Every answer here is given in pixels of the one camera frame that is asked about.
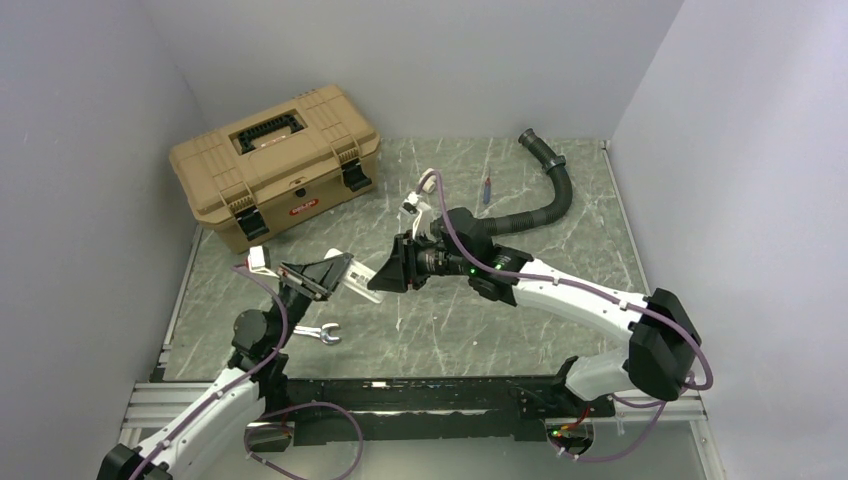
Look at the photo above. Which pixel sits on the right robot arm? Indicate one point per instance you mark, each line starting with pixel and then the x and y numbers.
pixel 658 341

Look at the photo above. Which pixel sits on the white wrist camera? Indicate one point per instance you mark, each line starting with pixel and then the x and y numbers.
pixel 416 209
pixel 258 262

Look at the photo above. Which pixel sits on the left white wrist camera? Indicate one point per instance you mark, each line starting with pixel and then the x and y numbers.
pixel 258 262

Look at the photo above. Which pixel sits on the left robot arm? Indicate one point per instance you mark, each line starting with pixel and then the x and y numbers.
pixel 253 383

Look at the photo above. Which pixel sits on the tan plastic toolbox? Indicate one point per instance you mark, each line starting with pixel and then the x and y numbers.
pixel 259 176

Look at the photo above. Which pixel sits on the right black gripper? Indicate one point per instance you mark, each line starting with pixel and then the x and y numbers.
pixel 394 276

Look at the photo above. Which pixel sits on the white remote control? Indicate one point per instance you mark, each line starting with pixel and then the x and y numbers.
pixel 376 297

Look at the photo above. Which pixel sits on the white pipe fitting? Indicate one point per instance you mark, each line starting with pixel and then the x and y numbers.
pixel 428 181

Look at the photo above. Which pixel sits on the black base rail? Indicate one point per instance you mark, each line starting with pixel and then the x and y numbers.
pixel 315 412

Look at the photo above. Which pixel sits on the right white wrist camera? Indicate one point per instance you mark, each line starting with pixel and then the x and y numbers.
pixel 416 209

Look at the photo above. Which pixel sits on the silver open-end wrench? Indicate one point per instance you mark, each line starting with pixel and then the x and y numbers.
pixel 325 333

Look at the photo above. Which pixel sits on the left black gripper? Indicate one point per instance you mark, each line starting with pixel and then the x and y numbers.
pixel 317 280

